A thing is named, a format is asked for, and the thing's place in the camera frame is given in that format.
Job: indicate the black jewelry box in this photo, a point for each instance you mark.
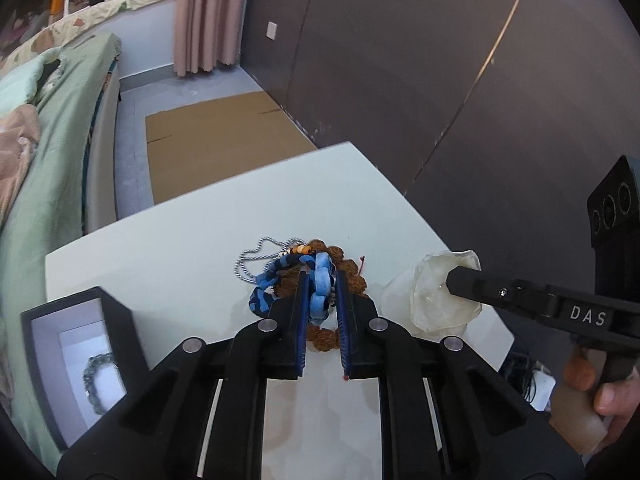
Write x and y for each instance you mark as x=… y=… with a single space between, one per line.
x=125 y=330

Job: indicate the white wall switch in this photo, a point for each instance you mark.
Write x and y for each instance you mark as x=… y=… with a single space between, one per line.
x=272 y=30

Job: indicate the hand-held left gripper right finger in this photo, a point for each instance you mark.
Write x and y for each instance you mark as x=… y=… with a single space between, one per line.
x=343 y=330

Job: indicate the pink duck print blanket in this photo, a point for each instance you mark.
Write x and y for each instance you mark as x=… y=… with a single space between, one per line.
x=17 y=150

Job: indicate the person's right hand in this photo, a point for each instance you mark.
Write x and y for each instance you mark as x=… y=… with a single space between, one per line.
x=615 y=397

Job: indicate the white bed frame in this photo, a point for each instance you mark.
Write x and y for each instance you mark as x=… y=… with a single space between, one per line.
x=102 y=160

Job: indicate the pink curtain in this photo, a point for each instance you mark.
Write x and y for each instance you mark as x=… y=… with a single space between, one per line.
x=210 y=10

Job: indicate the floral quilt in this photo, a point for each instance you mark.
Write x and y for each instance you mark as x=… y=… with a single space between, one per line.
x=75 y=22

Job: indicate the green bed sheet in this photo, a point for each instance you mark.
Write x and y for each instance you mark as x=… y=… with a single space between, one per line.
x=50 y=170

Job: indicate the translucent plastic bag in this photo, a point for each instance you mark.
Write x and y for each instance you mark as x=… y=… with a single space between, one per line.
x=430 y=285

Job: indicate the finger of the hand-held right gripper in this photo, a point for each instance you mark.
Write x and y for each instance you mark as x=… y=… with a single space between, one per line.
x=495 y=291

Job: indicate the white power strip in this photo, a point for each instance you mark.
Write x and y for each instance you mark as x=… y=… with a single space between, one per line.
x=544 y=391

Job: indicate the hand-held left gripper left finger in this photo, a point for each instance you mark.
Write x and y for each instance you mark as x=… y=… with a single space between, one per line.
x=300 y=330

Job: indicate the pale green pillow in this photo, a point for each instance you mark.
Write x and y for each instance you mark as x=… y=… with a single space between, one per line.
x=20 y=85

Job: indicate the flat cardboard sheet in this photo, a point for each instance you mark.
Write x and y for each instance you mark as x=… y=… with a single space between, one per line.
x=215 y=145

